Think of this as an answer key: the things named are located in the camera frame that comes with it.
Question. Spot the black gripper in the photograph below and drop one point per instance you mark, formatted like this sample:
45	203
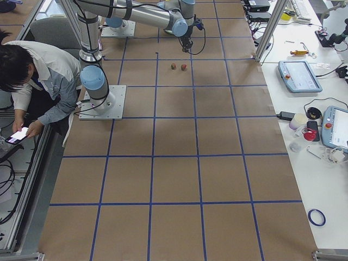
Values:
186	41

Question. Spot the teach pendant far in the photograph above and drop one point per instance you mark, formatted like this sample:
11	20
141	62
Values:
298	76

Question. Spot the teach pendant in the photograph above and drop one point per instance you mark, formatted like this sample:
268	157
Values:
334	128
298	76

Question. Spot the gold wrapped object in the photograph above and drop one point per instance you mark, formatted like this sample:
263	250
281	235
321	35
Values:
299	52

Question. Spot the black power adapter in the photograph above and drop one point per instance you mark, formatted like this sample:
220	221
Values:
286	116

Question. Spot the seated person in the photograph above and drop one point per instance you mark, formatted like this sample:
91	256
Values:
44	82

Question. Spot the red round object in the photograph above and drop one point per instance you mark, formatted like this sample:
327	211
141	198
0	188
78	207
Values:
310	134

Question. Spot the teach pendant near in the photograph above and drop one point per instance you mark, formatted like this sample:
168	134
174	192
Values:
334	128

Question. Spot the smartphone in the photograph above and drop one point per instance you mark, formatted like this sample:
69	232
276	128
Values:
17	137

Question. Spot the blue tape roll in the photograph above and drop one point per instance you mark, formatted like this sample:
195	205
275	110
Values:
316	217

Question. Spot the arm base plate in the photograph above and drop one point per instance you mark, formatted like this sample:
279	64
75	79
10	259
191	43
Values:
117	106
126	29

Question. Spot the aluminium frame post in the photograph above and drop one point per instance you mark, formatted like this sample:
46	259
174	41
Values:
272	24

